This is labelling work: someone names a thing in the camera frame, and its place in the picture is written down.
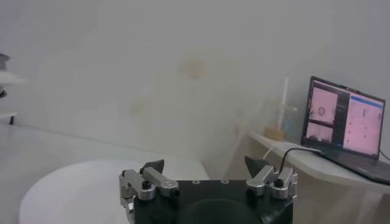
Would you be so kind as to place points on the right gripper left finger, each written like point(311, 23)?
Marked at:
point(155, 179)

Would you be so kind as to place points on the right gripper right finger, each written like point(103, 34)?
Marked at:
point(263, 178)

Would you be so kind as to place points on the plastic cup of milk tea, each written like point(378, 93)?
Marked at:
point(275, 129)

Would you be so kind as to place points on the white side table with laptop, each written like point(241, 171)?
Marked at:
point(335, 176)

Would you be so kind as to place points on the round white plate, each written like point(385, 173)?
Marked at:
point(76, 191)

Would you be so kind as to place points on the black laptop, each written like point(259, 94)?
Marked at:
point(362, 121)

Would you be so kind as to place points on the white electric cooking pot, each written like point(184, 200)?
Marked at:
point(9, 80)

